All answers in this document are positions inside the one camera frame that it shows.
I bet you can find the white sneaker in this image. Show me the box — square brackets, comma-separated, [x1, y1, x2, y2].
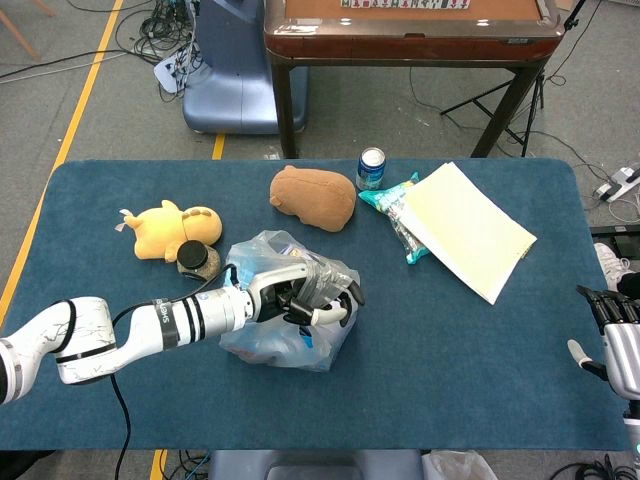
[593, 243, 636, 294]

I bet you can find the blue white drink can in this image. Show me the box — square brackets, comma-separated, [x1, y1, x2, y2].
[355, 146, 386, 192]

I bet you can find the blue felt table mat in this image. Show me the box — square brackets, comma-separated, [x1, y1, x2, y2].
[0, 158, 629, 451]

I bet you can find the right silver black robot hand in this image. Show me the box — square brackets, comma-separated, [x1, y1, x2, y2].
[567, 284, 640, 401]

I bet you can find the glass jar with black lid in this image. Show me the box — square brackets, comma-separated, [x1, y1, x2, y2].
[175, 240, 222, 282]

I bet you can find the white grey power strip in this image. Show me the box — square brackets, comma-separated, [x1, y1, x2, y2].
[594, 166, 640, 203]

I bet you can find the black tripod stand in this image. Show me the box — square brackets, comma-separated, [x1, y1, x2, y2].
[439, 0, 587, 157]

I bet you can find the translucent plastic bag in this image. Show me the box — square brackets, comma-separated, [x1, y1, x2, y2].
[218, 229, 362, 374]

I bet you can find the black floor cable tangle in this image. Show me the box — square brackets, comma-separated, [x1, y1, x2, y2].
[113, 0, 204, 104]

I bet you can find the white power strip with plugs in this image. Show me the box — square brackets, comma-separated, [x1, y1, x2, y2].
[152, 47, 196, 95]

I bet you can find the pale yellow paper stack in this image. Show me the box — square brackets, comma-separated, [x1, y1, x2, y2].
[401, 161, 539, 306]

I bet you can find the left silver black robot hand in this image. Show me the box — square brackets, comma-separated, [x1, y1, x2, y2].
[244, 264, 366, 327]

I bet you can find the brown mahjong table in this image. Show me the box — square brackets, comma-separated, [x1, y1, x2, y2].
[263, 0, 561, 159]

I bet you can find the clear crumpled plastic bag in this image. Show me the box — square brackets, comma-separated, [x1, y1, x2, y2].
[422, 449, 499, 480]

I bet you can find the black metal floor frame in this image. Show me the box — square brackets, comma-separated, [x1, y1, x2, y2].
[589, 225, 640, 254]

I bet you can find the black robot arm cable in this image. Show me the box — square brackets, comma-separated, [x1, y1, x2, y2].
[109, 263, 241, 480]

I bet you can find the brown plush capybara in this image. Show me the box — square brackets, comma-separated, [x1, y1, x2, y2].
[269, 165, 357, 234]

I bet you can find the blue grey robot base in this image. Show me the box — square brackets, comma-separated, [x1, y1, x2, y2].
[181, 0, 310, 136]

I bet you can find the blue grey robot torso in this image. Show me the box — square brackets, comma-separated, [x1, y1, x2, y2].
[207, 448, 425, 480]

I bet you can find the yellow plush toy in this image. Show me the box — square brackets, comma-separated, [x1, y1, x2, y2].
[118, 199, 224, 262]

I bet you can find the row of mahjong tiles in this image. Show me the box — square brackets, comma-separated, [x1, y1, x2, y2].
[340, 0, 471, 10]

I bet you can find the teal snack packet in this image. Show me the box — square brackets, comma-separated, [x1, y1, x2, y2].
[357, 172, 434, 265]

